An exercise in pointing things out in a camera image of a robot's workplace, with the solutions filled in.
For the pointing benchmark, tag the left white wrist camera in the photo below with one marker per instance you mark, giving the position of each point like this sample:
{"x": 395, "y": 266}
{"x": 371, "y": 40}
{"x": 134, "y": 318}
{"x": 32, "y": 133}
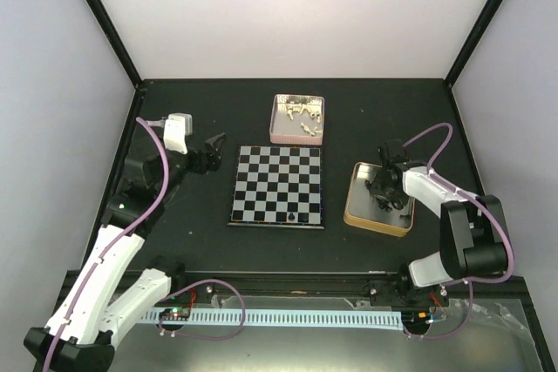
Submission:
{"x": 177, "y": 127}

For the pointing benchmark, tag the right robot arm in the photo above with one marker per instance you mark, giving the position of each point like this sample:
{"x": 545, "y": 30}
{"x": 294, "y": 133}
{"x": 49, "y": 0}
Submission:
{"x": 473, "y": 239}

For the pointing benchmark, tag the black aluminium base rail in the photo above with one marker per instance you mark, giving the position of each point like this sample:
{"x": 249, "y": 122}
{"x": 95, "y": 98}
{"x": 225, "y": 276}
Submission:
{"x": 380, "y": 289}

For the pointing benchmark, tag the yellow tin tray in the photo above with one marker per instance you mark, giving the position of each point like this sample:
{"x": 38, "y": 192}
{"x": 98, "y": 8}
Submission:
{"x": 357, "y": 212}

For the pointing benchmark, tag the right black frame post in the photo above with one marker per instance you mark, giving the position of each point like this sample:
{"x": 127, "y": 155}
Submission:
{"x": 480, "y": 26}

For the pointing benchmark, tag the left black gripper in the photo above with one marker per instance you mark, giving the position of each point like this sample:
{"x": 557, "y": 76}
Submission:
{"x": 213, "y": 159}

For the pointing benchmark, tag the light blue slotted cable duct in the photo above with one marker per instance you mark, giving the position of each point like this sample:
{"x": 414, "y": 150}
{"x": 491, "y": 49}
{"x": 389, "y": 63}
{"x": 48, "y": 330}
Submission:
{"x": 276, "y": 318}

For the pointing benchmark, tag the left black frame post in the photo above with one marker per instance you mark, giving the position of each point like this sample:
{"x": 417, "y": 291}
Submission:
{"x": 111, "y": 34}

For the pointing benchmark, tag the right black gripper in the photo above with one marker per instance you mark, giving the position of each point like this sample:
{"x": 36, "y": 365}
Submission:
{"x": 377, "y": 191}

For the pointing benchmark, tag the black frame post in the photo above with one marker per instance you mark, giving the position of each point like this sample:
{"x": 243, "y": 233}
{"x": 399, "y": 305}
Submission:
{"x": 480, "y": 26}
{"x": 111, "y": 34}

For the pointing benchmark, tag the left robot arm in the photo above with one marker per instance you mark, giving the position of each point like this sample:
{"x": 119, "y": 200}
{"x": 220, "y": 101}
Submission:
{"x": 90, "y": 323}

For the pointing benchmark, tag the pink tin tray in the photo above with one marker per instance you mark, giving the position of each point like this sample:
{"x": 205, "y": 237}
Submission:
{"x": 281, "y": 131}

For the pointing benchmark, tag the small green circuit board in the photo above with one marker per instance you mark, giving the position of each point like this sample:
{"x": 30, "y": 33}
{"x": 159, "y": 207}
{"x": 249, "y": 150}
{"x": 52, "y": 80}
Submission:
{"x": 175, "y": 314}

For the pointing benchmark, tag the pile of white chess pieces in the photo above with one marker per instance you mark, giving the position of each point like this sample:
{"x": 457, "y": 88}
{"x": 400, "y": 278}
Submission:
{"x": 307, "y": 117}

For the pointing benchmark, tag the black and grey chessboard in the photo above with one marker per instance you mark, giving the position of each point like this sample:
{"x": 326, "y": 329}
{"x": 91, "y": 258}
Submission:
{"x": 274, "y": 180}

